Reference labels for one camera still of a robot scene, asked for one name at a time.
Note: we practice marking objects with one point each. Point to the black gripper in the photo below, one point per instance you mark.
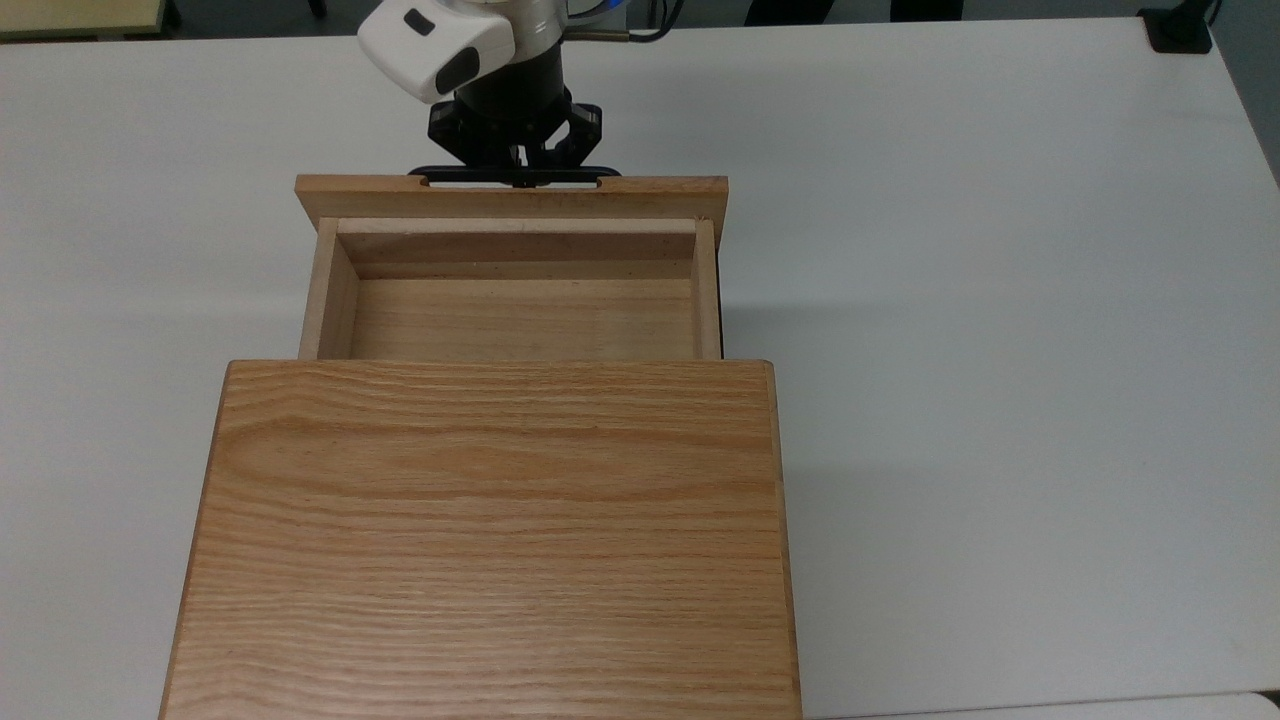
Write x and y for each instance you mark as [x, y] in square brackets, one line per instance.
[512, 95]

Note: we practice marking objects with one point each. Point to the light wooden drawer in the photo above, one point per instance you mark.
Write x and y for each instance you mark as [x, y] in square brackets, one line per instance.
[520, 315]

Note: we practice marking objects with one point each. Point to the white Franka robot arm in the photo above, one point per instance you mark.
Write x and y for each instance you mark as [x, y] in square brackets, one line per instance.
[440, 45]

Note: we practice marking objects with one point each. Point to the oak wooden cabinet box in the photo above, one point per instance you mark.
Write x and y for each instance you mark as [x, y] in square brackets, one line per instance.
[490, 540]

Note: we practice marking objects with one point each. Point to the yellowish wooden table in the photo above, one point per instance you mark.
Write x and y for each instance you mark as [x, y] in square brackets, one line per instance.
[75, 15]

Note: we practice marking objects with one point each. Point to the black table clamp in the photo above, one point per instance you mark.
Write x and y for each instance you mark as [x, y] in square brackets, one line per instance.
[1178, 28]

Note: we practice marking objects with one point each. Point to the white side table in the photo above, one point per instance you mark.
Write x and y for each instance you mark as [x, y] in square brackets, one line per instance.
[1100, 708]

